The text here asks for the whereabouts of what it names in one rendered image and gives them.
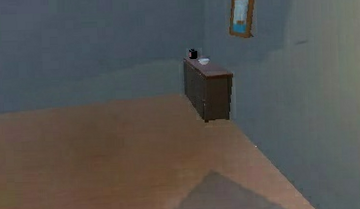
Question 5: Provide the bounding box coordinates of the wood framed blue picture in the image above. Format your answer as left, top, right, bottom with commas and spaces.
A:
227, 0, 258, 40

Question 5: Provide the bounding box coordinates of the dark brown wooden sideboard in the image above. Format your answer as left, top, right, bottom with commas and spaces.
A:
181, 55, 236, 124

